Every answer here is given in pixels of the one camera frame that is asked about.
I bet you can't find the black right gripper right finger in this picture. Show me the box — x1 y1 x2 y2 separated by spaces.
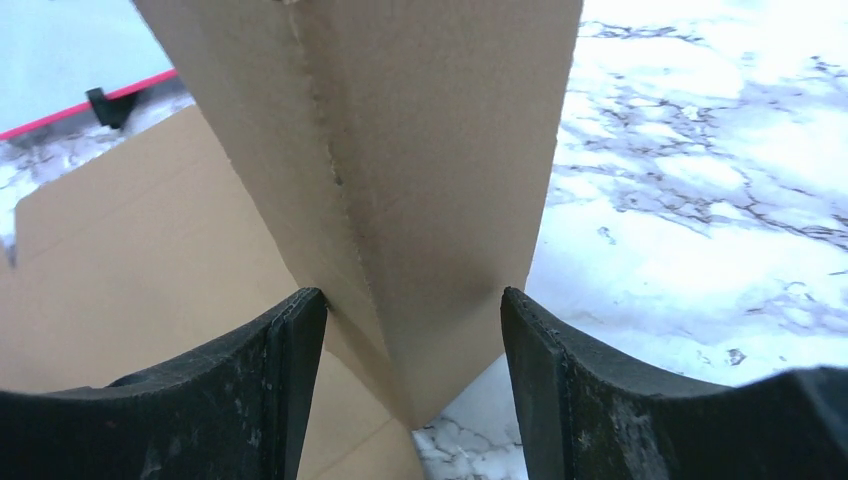
501 287 847 480

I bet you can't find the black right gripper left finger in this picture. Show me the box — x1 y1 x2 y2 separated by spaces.
1 288 327 479

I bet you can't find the brown cardboard box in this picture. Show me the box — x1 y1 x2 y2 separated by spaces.
1 1 582 479

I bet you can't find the black whiteboard stand clip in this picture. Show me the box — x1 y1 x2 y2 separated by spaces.
86 88 139 130

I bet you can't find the pink framed whiteboard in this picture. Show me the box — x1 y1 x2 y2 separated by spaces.
1 0 177 139

